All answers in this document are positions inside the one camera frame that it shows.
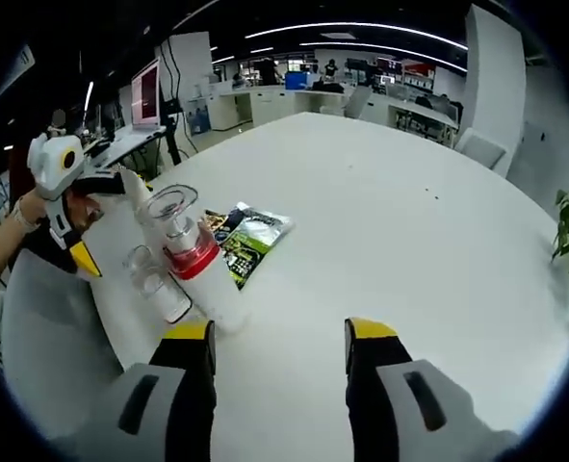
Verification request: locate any blue box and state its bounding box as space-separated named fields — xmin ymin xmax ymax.
xmin=285 ymin=71 xmax=314 ymax=91

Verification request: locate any white ceiling air conditioner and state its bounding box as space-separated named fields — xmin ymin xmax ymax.
xmin=0 ymin=45 xmax=36 ymax=100

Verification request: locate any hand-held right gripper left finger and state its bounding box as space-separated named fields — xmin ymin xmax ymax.
xmin=55 ymin=320 xmax=218 ymax=462

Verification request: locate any large white red-collared skincare bottle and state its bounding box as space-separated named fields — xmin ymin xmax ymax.
xmin=146 ymin=184 xmax=252 ymax=334

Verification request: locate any black tripod stand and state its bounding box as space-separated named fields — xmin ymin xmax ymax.
xmin=163 ymin=98 xmax=189 ymax=167

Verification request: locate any white mesh office chair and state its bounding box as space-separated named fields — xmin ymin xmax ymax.
xmin=0 ymin=249 xmax=169 ymax=462

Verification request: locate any white monitor desk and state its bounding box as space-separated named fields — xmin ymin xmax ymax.
xmin=84 ymin=123 xmax=168 ymax=167

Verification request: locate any long ceiling light strip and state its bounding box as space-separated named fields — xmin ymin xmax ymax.
xmin=245 ymin=21 xmax=468 ymax=49
xmin=315 ymin=41 xmax=468 ymax=73

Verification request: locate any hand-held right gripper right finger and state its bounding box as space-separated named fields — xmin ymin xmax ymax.
xmin=344 ymin=316 xmax=521 ymax=462

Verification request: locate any computer monitor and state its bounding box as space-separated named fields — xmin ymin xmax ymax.
xmin=130 ymin=57 xmax=163 ymax=132

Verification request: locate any slim clear-capped skincare spray bottle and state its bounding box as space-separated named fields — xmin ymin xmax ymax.
xmin=127 ymin=244 xmax=193 ymax=323

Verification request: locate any black and green sachet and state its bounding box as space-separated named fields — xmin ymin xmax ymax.
xmin=204 ymin=201 xmax=296 ymax=290

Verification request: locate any person's left hand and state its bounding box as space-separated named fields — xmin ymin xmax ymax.
xmin=16 ymin=190 xmax=49 ymax=227

